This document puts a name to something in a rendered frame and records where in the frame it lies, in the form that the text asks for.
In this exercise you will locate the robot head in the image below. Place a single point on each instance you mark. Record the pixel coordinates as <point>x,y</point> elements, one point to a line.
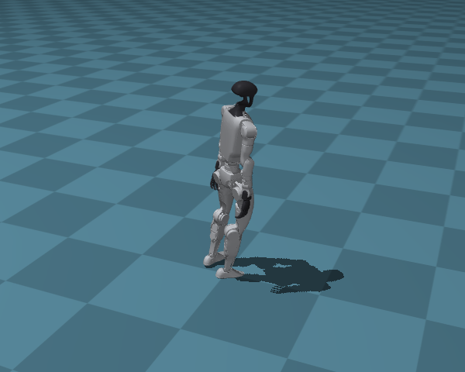
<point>243,89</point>

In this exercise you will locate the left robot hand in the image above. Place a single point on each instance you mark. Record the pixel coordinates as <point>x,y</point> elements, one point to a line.
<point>213,181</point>

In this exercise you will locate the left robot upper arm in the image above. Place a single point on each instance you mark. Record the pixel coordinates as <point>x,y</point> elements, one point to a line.
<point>222,111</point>

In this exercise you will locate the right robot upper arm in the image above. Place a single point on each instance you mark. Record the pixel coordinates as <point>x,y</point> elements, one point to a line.
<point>249,134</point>

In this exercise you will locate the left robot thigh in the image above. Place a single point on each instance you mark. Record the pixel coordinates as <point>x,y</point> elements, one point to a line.
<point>225,200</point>

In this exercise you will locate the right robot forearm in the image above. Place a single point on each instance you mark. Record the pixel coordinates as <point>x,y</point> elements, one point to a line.
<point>247,173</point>

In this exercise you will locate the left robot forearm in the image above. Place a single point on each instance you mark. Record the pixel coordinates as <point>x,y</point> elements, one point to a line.
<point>221,158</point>

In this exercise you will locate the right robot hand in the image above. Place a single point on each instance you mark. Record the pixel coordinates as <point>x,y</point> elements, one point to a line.
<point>245,205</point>

